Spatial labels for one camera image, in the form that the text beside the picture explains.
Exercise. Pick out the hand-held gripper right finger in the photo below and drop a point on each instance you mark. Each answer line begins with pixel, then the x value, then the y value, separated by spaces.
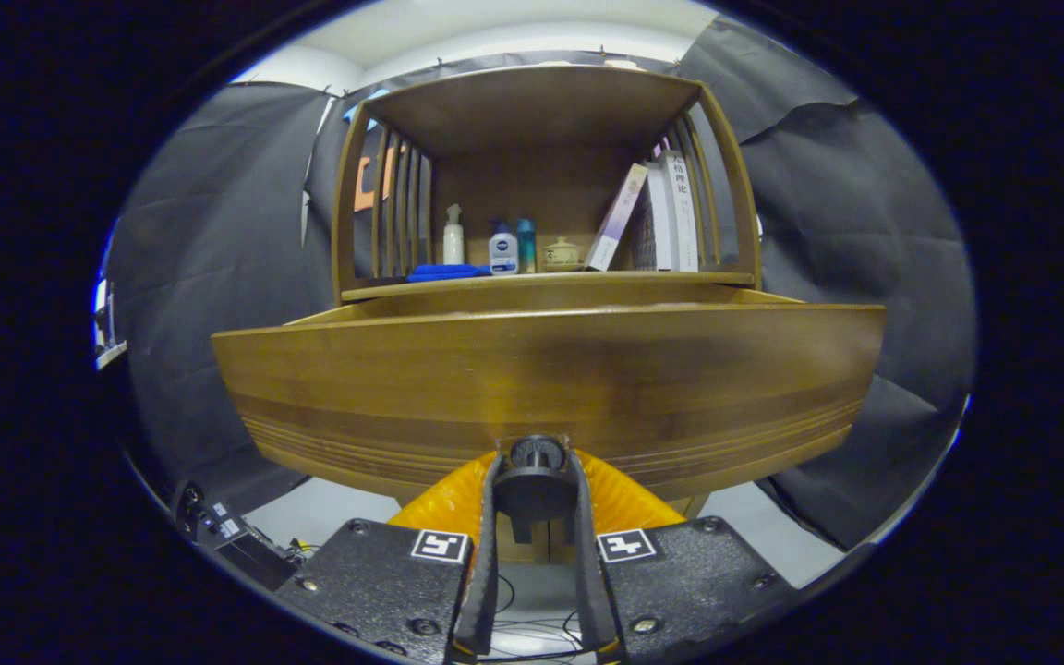
pixel 587 573

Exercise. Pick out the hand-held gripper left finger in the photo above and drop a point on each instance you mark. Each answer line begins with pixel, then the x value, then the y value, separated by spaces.
pixel 486 554

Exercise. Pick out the black drawer knob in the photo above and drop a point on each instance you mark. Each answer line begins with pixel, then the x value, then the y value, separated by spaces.
pixel 537 476

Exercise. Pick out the wooden countertop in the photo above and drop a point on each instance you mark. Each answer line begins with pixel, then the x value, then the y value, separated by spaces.
pixel 587 277

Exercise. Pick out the wooden cabinet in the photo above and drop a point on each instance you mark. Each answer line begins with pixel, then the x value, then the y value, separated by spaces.
pixel 532 102

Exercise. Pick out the black power box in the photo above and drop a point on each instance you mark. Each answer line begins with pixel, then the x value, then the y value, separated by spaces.
pixel 236 545

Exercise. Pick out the blue folded cloth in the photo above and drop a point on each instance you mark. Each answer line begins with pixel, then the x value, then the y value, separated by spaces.
pixel 444 272

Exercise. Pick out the white bottle with blue cap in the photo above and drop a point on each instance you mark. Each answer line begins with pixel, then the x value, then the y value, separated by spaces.
pixel 503 253

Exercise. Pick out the beige lidded tea cup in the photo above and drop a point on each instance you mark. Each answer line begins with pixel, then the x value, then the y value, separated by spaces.
pixel 562 256

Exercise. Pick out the teal slim bottle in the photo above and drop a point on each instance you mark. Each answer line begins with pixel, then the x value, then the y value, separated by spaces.
pixel 525 245

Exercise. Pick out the white pump bottle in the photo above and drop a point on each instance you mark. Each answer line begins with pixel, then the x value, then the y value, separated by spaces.
pixel 453 244

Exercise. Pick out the purple and white book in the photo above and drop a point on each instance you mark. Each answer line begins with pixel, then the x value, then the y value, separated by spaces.
pixel 617 220

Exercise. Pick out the white equipment behind cloth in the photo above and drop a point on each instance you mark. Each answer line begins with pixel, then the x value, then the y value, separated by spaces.
pixel 105 323

